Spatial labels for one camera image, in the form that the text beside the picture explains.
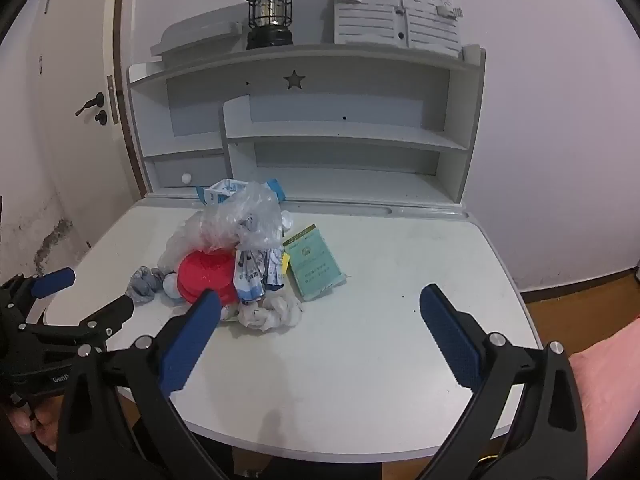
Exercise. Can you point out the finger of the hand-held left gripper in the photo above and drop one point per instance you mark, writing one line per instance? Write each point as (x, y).
(52, 282)
(107, 316)

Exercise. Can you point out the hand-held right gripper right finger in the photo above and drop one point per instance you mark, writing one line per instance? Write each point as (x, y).
(450, 342)

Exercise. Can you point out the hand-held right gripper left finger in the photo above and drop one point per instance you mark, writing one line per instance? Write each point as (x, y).
(192, 342)

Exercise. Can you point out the green and white packet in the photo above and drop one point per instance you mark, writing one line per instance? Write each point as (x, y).
(315, 265)

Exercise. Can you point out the person's right forearm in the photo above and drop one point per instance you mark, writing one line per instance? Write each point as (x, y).
(605, 385)

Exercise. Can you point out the person's left hand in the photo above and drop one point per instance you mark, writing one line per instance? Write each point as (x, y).
(37, 421)

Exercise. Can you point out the grey crumpled cloth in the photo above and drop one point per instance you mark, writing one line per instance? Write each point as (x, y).
(147, 284)

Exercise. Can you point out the red plastic lid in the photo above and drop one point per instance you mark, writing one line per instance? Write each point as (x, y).
(205, 272)

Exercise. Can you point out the white crumpled tissue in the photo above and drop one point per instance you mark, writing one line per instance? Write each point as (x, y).
(270, 312)

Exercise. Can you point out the blue and white sachet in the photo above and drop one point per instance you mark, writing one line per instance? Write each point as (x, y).
(252, 277)

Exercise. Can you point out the clear plastic bag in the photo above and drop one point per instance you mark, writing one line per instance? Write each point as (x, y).
(240, 215)

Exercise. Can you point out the blue and white carton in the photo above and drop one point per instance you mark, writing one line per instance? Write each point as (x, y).
(220, 192)

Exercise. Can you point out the small white box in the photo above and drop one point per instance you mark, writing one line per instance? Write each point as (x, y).
(287, 220)

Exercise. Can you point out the black door lock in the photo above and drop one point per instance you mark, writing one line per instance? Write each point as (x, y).
(101, 117)

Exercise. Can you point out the white door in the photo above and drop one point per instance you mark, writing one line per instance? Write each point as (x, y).
(55, 110)

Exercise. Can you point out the white drawer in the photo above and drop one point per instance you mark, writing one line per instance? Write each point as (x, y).
(200, 170)

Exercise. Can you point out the blue wrapper piece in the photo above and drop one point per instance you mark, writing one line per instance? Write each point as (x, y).
(276, 189)

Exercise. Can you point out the white desk shelf unit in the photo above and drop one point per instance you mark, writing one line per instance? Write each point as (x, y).
(350, 110)

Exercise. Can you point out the grey curved board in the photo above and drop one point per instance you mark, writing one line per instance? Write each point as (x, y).
(200, 35)

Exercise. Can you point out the white slatted panel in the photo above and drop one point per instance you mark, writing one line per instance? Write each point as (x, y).
(367, 15)
(432, 22)

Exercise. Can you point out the black camping lantern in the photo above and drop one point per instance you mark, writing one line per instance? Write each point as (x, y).
(270, 10)

